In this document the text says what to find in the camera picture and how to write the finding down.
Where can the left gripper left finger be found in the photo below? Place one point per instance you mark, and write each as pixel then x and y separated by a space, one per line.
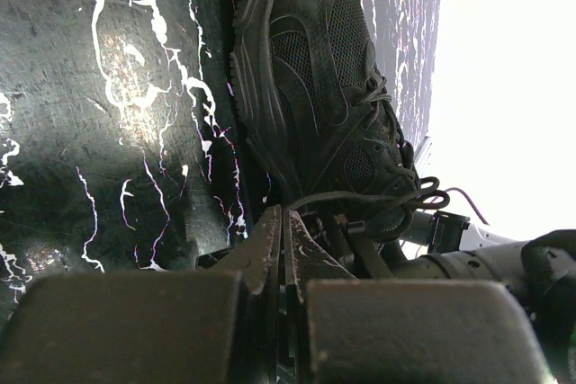
pixel 216 325

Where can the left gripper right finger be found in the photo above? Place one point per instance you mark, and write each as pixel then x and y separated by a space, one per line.
pixel 452 318

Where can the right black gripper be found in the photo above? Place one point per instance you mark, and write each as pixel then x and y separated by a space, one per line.
pixel 457 249

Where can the black sneaker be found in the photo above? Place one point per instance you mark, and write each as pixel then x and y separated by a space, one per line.
pixel 319 116

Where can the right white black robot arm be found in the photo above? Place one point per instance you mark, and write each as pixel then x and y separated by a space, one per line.
pixel 539 273

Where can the black marble pattern mat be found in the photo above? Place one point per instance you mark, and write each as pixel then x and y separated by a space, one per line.
pixel 121 148

